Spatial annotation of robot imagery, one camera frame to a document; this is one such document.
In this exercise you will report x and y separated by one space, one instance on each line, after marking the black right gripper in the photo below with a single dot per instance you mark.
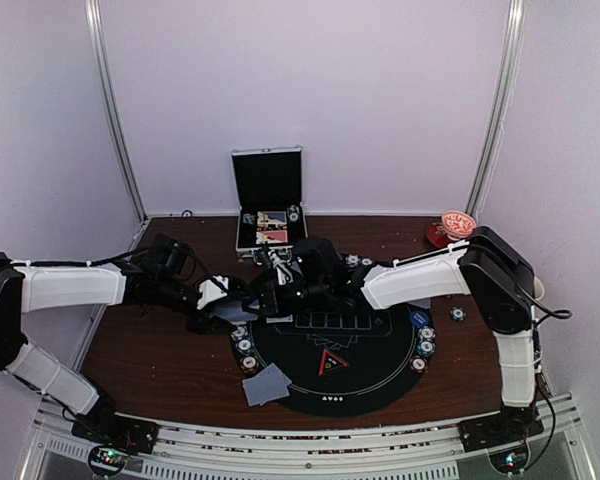
275 304

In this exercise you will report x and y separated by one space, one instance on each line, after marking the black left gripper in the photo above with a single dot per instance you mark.
202 324

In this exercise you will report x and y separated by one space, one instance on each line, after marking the blue patterned card deck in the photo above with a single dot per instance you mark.
234 314

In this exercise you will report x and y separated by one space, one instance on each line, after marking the blue chips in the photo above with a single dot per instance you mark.
239 333
426 333
352 260

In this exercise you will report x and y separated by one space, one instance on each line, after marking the green chips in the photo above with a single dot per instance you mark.
244 346
426 348
367 262

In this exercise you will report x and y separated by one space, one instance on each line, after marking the orange chips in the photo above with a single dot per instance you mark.
418 364
249 365

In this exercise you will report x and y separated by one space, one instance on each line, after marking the red triangle all-in marker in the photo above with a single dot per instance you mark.
330 362

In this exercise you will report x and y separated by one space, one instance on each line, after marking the card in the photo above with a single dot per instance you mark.
260 393
273 374
422 303

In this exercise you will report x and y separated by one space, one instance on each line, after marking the blue small blind button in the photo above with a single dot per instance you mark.
419 319

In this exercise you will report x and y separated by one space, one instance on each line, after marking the green blue chip stack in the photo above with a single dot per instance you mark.
457 314

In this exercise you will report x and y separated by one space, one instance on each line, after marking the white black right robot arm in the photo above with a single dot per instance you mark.
499 280

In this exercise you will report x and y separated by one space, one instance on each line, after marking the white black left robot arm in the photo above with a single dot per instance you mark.
166 274

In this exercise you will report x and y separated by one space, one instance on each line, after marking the red card deck box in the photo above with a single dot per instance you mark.
271 237

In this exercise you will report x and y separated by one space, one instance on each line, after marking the green chip stack in case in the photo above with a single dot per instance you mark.
293 213

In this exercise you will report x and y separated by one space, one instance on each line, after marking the round black poker mat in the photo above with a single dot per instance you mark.
377 344

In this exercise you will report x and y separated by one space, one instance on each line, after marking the aluminium poker case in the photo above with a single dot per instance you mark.
268 179

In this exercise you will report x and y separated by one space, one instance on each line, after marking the blue card deck box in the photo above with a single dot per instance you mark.
271 218

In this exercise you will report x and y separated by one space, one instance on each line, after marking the teal chip stack in case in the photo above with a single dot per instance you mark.
248 219

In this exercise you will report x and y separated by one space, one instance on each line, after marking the red saucer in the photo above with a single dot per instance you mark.
437 236

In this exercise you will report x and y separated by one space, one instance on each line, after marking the red patterned bowl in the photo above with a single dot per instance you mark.
458 224

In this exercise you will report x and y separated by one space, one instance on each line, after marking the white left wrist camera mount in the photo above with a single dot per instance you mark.
211 290

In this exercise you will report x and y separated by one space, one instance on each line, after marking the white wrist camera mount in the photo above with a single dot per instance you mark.
211 290
279 265

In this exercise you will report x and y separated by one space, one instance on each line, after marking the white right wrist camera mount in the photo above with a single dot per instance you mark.
279 265

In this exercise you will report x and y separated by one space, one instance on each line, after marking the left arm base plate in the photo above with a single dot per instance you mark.
131 435

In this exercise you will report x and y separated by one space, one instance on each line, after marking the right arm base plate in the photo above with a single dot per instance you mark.
504 427

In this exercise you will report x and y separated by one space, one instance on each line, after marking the right aluminium frame post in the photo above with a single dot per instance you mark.
503 89

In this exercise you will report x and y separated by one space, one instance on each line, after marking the aluminium frame post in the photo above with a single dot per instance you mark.
97 37
503 89

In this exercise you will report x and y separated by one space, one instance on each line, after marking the left aluminium frame post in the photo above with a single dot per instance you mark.
97 37

